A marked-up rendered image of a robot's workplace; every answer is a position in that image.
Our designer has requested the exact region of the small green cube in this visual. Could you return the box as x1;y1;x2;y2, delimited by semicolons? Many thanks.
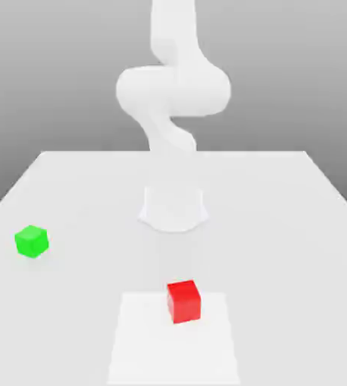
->
14;224;50;259

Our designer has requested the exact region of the small red cube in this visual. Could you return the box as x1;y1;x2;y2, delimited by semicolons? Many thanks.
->
166;279;202;325

